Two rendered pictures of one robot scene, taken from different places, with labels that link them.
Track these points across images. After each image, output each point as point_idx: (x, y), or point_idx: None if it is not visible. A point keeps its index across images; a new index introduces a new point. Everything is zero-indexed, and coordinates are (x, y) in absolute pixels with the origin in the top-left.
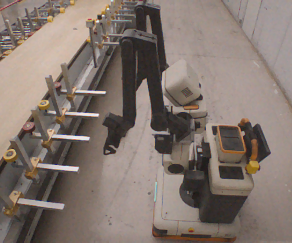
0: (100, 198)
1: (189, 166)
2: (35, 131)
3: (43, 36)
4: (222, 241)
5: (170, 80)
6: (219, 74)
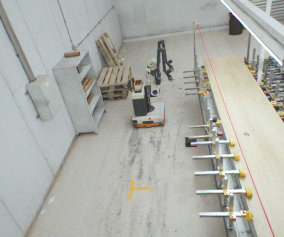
0: (188, 117)
1: (150, 95)
2: (210, 87)
3: (268, 121)
4: None
5: (155, 58)
6: (97, 220)
